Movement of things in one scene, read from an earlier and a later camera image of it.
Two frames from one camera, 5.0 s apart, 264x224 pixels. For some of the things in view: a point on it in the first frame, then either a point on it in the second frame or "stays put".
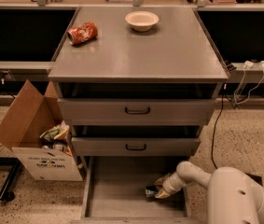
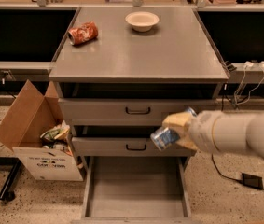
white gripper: x=171 y=184 → x=202 y=132
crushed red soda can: x=83 y=33 stays put
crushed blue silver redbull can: x=150 y=190 → x=164 y=137
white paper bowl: x=141 y=21 stays put
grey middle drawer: x=131 y=147 stays put
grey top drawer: x=135 y=111 stays put
